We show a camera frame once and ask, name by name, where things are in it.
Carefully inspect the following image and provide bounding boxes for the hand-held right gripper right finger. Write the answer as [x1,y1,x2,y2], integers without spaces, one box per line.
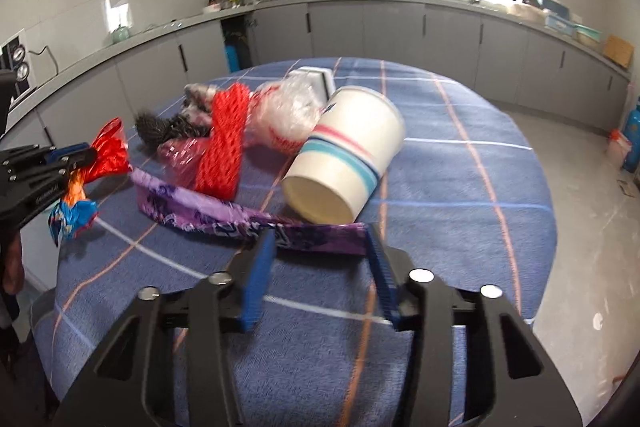
[366,226,583,427]

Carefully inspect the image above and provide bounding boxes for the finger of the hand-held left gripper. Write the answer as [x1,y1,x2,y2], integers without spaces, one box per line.
[0,151,99,230]
[0,143,91,172]

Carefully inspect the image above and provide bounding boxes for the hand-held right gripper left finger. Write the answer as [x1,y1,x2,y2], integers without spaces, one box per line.
[52,231,278,427]

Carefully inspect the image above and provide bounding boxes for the red blue foil candy wrapper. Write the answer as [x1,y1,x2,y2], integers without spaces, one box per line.
[47,117,133,248]

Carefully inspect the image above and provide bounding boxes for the purple snack wrapper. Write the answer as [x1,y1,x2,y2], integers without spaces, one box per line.
[130,167,371,256]

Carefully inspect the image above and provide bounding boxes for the plaid cloth rag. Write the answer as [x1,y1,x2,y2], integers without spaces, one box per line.
[182,82,221,118]

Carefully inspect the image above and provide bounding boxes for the clear plastic bag red print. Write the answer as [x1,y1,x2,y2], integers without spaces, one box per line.
[245,74,331,155]

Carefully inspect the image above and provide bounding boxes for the person's left hand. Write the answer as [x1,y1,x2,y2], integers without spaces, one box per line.
[0,234,25,295]

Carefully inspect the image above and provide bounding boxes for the black white microwave oven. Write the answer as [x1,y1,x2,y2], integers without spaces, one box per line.
[0,29,38,108]

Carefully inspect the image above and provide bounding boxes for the blue plaid tablecloth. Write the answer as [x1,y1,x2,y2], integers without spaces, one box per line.
[30,56,560,427]

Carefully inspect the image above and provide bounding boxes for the red transparent wrapper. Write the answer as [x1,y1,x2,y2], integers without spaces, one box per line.
[156,137,213,188]

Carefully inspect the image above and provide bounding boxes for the green teapot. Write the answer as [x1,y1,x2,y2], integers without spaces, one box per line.
[105,24,132,48]

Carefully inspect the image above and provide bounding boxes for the red foam net sleeve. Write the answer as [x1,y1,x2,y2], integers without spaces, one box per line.
[194,82,251,202]

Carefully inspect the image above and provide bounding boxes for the white striped paper cup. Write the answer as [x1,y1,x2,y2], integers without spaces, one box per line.
[281,85,407,226]

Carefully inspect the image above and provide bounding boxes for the white sponge block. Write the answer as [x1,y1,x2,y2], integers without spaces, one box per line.
[290,66,335,100]

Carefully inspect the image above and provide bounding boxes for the grey kitchen base cabinets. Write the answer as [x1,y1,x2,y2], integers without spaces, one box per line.
[0,0,631,168]

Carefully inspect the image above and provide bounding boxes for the red white floor bag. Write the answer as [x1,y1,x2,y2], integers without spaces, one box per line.
[606,129,632,170]

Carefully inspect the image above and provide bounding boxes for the blue gas cylinder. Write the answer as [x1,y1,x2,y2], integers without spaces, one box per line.
[621,97,640,172]

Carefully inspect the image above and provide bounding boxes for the white plastic bag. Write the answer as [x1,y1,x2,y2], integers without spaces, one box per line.
[507,0,546,22]

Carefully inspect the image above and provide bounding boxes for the blue white plastic container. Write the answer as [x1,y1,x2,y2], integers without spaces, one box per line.
[544,9,603,52]

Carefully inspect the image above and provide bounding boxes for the small wooden board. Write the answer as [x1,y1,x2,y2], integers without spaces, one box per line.
[602,34,635,68]

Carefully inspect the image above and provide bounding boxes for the black power cable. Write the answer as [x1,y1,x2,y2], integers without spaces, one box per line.
[27,44,58,75]

